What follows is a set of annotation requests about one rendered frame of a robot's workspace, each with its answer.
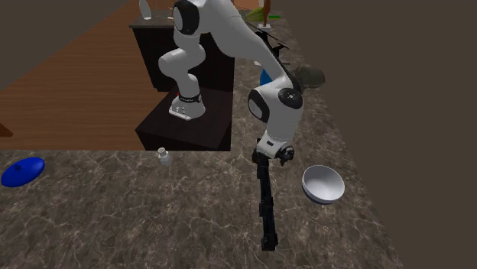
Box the white bowl with blue base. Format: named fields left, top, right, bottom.
left=301, top=164, right=346, bottom=206

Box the green leafy object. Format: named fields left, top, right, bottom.
left=245, top=6, right=266, bottom=23

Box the dark olive round object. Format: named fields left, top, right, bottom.
left=293, top=64, right=326, bottom=91

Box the blue oval lid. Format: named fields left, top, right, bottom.
left=0, top=157, right=47, bottom=189

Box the dark robot stand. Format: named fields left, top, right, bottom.
left=135, top=86, right=235, bottom=152

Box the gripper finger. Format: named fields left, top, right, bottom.
left=259, top=201, right=280, bottom=252

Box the dark cabinet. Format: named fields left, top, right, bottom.
left=128, top=9, right=236, bottom=93

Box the blue round object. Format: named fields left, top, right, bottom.
left=259, top=68, right=274, bottom=86

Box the small white bottle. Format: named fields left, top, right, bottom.
left=157, top=147, right=173, bottom=167

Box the white vase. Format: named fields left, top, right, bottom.
left=138, top=0, right=154, bottom=21

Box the brown figure on white base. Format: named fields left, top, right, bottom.
left=258, top=0, right=274, bottom=30

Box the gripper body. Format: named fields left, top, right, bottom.
left=251, top=138, right=274, bottom=206

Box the black thin kitchen tool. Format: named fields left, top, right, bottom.
left=243, top=20, right=290, bottom=57

